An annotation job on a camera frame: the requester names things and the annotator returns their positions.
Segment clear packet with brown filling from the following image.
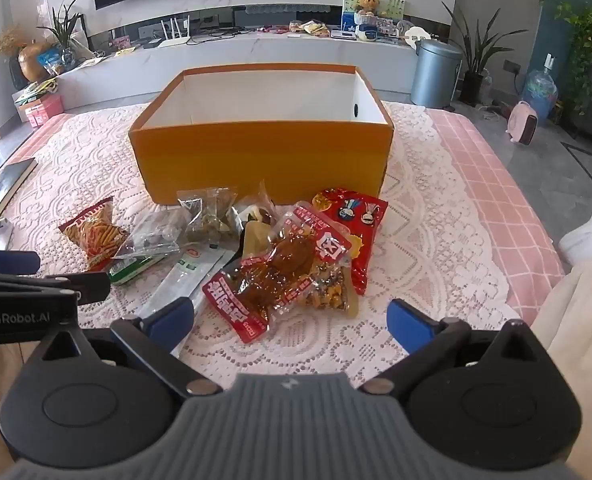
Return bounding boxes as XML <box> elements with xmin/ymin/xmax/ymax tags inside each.
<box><xmin>233</xmin><ymin>180</ymin><xmax>281</xmax><ymax>226</ymax></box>

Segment long white green packet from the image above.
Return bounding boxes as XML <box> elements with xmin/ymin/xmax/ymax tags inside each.
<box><xmin>148</xmin><ymin>246</ymin><xmax>239</xmax><ymax>316</ymax></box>

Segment green plant in glass vase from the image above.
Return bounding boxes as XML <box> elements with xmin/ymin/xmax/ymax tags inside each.
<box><xmin>38</xmin><ymin>0</ymin><xmax>86</xmax><ymax>61</ymax></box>

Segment pink cardboard box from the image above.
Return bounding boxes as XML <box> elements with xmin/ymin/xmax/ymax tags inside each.
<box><xmin>26</xmin><ymin>95</ymin><xmax>65</xmax><ymax>128</ymax></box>

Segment potted long-leaf plant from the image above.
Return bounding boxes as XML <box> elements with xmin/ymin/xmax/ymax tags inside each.
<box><xmin>441</xmin><ymin>0</ymin><xmax>507</xmax><ymax>106</ymax></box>

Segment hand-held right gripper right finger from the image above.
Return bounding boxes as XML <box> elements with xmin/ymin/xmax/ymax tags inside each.
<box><xmin>360</xmin><ymin>298</ymin><xmax>552</xmax><ymax>395</ymax></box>

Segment yellow snack bags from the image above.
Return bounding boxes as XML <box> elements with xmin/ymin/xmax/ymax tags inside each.
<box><xmin>288</xmin><ymin>19</ymin><xmax>331</xmax><ymax>37</ymax></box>

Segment person's cream trousers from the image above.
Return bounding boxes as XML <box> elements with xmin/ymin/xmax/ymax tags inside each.
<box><xmin>531</xmin><ymin>257</ymin><xmax>592</xmax><ymax>480</ymax></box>

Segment red stick snack packet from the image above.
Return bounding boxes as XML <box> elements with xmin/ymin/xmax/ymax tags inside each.
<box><xmin>58</xmin><ymin>196</ymin><xmax>130</xmax><ymax>272</ymax></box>

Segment clear packet with dark pieces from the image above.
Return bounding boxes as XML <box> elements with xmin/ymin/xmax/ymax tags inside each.
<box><xmin>113</xmin><ymin>207</ymin><xmax>191</xmax><ymax>261</ymax></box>

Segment blue water jug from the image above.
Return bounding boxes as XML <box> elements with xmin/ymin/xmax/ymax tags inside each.
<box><xmin>521</xmin><ymin>55</ymin><xmax>559</xmax><ymax>121</ymax></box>

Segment clear packet of mixed nuts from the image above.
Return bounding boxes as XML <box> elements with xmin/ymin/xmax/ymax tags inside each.
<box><xmin>303</xmin><ymin>265</ymin><xmax>359</xmax><ymax>318</ymax></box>

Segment white marble media console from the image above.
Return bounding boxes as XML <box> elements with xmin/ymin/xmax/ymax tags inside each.
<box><xmin>50</xmin><ymin>35</ymin><xmax>427</xmax><ymax>111</ymax></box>

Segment white router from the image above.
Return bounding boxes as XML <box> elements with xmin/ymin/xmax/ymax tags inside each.
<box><xmin>157</xmin><ymin>17</ymin><xmax>197</xmax><ymax>48</ymax></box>

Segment green sausage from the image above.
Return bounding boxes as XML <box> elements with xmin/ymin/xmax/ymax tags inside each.
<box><xmin>108</xmin><ymin>254</ymin><xmax>169</xmax><ymax>287</ymax></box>

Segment red cartoon snack packet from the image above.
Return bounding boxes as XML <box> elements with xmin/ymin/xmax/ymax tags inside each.
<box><xmin>312</xmin><ymin>187</ymin><xmax>389</xmax><ymax>296</ymax></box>

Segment red vacuum-packed chicken leg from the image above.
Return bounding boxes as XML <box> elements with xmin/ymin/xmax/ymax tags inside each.
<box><xmin>202</xmin><ymin>201</ymin><xmax>353</xmax><ymax>345</ymax></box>

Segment golden round vase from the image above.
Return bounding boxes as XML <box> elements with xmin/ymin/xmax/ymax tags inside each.
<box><xmin>18</xmin><ymin>42</ymin><xmax>54</xmax><ymax>83</ymax></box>

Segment person's white sock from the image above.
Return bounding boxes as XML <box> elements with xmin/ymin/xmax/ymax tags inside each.
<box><xmin>558</xmin><ymin>197</ymin><xmax>592</xmax><ymax>266</ymax></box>

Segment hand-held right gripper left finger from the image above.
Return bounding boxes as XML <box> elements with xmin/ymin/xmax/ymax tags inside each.
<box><xmin>38</xmin><ymin>297</ymin><xmax>221</xmax><ymax>401</ymax></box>

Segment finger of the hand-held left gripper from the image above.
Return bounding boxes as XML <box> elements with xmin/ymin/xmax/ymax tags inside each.
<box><xmin>0</xmin><ymin>271</ymin><xmax>112</xmax><ymax>306</ymax></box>
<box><xmin>0</xmin><ymin>249</ymin><xmax>40</xmax><ymax>277</ymax></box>

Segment green picture board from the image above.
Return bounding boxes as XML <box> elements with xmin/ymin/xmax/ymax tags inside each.
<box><xmin>342</xmin><ymin>0</ymin><xmax>407</xmax><ymax>26</ymax></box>

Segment trailing green vine plant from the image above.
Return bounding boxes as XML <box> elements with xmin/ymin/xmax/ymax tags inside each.
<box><xmin>556</xmin><ymin>2</ymin><xmax>592</xmax><ymax>116</ymax></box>

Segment clear packet with green filling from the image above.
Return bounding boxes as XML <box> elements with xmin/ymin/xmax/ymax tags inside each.
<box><xmin>177</xmin><ymin>186</ymin><xmax>240</xmax><ymax>248</ymax></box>

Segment grey metal trash can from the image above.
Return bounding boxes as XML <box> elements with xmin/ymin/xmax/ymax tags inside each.
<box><xmin>410</xmin><ymin>39</ymin><xmax>463</xmax><ymax>109</ymax></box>

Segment orange cardboard box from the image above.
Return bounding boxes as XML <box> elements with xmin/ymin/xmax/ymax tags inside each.
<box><xmin>128</xmin><ymin>64</ymin><xmax>395</xmax><ymax>206</ymax></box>

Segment pale yellow snack packet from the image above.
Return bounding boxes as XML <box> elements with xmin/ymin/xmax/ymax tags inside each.
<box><xmin>238</xmin><ymin>220</ymin><xmax>277</xmax><ymax>266</ymax></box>

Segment dark flat book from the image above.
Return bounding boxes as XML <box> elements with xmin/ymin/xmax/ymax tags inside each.
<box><xmin>0</xmin><ymin>157</ymin><xmax>39</xmax><ymax>226</ymax></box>

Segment pink checked blanket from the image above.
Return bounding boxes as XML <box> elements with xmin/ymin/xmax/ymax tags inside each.
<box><xmin>3</xmin><ymin>110</ymin><xmax>567</xmax><ymax>321</ymax></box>

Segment pink space heater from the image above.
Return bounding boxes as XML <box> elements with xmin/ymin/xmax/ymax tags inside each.
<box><xmin>507</xmin><ymin>101</ymin><xmax>542</xmax><ymax>147</ymax></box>

